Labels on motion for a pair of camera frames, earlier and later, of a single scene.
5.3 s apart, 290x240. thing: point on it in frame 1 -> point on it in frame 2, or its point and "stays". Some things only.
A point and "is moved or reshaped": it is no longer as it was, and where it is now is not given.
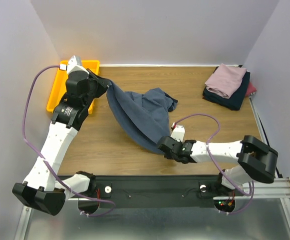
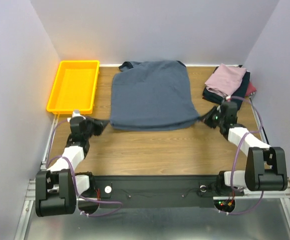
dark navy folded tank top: x=234 y=102 stays
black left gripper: x=104 y=81 -> x=100 y=125
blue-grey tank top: x=142 y=118 is moved or reshaped
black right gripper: x=165 y=144 -> x=211 y=118
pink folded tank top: x=225 y=80 stays
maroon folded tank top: x=250 y=89 stays
